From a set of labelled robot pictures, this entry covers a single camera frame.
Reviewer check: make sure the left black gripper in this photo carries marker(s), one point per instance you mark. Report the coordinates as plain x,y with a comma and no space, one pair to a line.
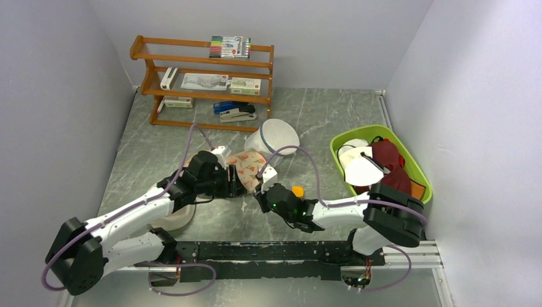
232,188

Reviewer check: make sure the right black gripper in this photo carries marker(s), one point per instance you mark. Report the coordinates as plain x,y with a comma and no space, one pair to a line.
261,197

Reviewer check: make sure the floral mesh laundry bag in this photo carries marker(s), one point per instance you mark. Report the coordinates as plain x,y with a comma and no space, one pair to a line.
248,163

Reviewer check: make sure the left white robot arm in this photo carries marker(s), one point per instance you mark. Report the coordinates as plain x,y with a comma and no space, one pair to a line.
127,222

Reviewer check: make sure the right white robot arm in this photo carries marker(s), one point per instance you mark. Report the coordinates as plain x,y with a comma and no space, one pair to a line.
380,217

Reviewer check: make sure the white bra in basket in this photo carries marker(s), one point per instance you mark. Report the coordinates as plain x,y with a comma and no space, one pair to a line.
356,159

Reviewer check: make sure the round white mesh bag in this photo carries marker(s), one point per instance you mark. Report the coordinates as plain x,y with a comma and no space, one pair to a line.
272,135

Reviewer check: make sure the dark red bra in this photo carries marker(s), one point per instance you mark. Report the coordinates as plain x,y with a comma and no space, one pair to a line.
386,154

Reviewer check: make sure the small orange block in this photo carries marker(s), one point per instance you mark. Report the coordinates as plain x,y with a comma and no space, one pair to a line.
298,191

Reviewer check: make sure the blue stapler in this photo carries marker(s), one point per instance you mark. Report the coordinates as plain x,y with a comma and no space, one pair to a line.
219,107

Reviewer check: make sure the grey black stapler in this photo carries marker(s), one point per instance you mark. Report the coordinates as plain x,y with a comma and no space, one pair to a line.
240,114

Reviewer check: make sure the small white box lower shelf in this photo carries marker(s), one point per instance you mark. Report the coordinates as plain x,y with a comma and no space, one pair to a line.
176,102

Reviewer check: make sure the wooden shelf rack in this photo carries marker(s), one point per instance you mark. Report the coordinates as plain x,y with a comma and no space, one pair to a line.
183,68

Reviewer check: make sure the clear plastic packet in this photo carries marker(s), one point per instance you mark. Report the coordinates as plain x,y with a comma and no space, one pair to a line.
210,82

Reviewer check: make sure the green white box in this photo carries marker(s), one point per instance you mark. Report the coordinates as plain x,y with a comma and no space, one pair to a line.
245,86

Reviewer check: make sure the white black tool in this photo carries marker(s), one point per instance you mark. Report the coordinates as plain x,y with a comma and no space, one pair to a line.
169,78

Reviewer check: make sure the green plastic basket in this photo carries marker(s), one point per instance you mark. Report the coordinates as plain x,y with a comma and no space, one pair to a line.
421,188

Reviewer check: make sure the colour marker pen pack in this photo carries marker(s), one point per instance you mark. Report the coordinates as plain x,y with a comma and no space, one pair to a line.
230,47

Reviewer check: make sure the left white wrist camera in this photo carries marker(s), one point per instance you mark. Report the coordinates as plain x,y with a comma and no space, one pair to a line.
222,153

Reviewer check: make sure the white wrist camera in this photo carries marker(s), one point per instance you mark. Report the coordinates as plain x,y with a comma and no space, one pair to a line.
269,178
222,153

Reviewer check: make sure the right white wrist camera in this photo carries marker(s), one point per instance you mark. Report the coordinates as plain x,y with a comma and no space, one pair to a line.
269,178

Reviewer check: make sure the aluminium frame rail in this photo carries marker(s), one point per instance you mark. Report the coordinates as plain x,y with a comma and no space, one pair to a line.
93,260

